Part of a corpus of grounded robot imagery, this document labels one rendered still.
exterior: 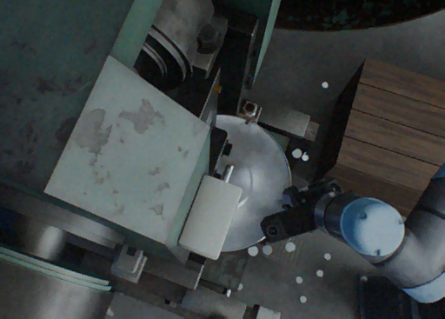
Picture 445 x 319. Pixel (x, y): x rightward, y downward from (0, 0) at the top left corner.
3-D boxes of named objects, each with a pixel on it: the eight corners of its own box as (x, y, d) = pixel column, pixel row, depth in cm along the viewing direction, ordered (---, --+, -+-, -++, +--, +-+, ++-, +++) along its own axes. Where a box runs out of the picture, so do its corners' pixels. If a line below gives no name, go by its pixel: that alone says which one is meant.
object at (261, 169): (308, 146, 105) (309, 145, 104) (261, 273, 98) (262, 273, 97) (186, 96, 106) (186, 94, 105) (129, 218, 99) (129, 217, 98)
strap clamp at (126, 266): (166, 209, 108) (162, 202, 98) (137, 283, 104) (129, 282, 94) (142, 201, 109) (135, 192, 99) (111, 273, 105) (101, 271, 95)
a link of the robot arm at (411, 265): (480, 249, 72) (427, 202, 70) (441, 314, 69) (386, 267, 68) (441, 243, 79) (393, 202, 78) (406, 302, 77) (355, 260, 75)
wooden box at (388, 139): (436, 128, 190) (488, 93, 157) (415, 220, 181) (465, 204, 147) (337, 96, 193) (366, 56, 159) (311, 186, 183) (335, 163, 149)
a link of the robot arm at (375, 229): (388, 273, 66) (342, 235, 65) (351, 255, 77) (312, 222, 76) (422, 228, 67) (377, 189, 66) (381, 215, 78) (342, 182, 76)
